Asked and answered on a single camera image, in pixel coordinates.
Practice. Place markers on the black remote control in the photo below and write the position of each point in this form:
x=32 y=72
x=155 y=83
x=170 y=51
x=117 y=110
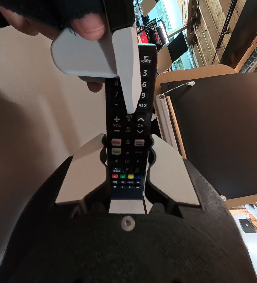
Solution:
x=128 y=154

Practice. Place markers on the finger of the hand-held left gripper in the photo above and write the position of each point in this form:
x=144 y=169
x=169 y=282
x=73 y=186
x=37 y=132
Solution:
x=128 y=66

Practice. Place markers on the red plastic bin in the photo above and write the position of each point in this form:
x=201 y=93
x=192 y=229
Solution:
x=146 y=36

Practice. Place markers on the black board with wooden rim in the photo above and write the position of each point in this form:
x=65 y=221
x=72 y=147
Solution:
x=219 y=132

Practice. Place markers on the person's left hand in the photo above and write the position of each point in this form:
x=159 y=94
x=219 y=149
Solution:
x=88 y=26

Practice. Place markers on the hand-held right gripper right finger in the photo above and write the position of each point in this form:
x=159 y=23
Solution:
x=172 y=176

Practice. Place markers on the black panel with cardboard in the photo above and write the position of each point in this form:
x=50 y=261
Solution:
x=178 y=46

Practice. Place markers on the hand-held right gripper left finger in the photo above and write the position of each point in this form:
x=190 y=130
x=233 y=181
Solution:
x=84 y=176

